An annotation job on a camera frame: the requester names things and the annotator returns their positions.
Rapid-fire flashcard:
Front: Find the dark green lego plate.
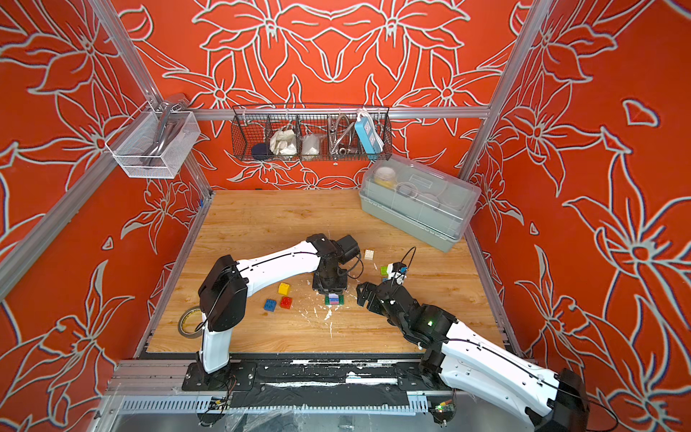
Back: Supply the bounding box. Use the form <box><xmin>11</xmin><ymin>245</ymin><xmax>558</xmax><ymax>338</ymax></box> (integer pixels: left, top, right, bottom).
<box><xmin>325</xmin><ymin>293</ymin><xmax>345</xmax><ymax>305</ymax></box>

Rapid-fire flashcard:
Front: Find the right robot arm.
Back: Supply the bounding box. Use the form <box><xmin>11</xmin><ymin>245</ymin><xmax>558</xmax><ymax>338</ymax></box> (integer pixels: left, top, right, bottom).
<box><xmin>356</xmin><ymin>280</ymin><xmax>590</xmax><ymax>431</ymax></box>

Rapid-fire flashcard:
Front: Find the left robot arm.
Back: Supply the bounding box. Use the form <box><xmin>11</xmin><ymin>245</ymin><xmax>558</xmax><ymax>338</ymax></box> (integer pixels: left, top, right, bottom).
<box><xmin>198</xmin><ymin>234</ymin><xmax>361</xmax><ymax>374</ymax></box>

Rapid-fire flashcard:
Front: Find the yellow sloped lego brick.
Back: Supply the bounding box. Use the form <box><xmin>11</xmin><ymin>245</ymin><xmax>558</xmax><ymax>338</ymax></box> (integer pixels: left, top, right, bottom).
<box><xmin>278</xmin><ymin>283</ymin><xmax>292</xmax><ymax>296</ymax></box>

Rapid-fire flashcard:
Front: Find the red lego brick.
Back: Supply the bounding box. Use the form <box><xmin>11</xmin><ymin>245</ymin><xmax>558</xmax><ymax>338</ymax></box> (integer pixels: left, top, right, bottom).
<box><xmin>280</xmin><ymin>296</ymin><xmax>293</xmax><ymax>310</ymax></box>

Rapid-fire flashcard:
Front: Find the teal blue lego brick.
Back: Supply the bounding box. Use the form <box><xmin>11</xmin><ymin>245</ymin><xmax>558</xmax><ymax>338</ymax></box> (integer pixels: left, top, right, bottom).
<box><xmin>264</xmin><ymin>299</ymin><xmax>277</xmax><ymax>312</ymax></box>

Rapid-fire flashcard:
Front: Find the grey lidded storage box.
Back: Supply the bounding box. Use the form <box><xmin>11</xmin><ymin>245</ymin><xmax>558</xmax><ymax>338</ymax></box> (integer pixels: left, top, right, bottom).
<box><xmin>359</xmin><ymin>155</ymin><xmax>480</xmax><ymax>253</ymax></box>

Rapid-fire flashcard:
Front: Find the white cloth in basket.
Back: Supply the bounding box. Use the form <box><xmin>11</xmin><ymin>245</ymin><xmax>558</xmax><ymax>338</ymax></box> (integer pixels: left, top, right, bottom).
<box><xmin>269</xmin><ymin>129</ymin><xmax>298</xmax><ymax>156</ymax></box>

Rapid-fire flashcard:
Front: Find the tape roll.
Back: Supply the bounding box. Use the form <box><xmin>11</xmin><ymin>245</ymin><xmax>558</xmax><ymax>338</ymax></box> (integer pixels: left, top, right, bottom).
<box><xmin>177</xmin><ymin>306</ymin><xmax>205</xmax><ymax>339</ymax></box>

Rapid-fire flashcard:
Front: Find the clear plastic bin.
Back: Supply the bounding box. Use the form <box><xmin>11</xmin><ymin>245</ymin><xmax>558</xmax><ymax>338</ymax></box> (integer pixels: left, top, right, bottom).
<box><xmin>105</xmin><ymin>104</ymin><xmax>201</xmax><ymax>179</ymax></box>

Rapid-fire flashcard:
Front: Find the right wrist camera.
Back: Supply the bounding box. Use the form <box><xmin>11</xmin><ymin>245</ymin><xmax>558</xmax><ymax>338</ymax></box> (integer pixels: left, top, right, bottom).
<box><xmin>385</xmin><ymin>262</ymin><xmax>408</xmax><ymax>285</ymax></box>

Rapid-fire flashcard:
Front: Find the black wire basket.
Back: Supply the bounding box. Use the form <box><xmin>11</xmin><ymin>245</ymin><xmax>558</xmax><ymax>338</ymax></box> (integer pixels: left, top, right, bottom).
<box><xmin>230</xmin><ymin>103</ymin><xmax>393</xmax><ymax>162</ymax></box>

